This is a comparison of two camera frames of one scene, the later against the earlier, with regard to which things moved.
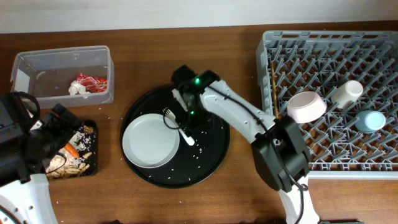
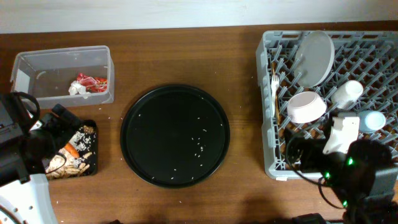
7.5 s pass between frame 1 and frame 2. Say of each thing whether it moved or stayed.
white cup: stayed
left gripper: stayed
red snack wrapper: stayed
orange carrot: stayed
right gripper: moved
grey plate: moved
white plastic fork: moved
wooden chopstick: stayed
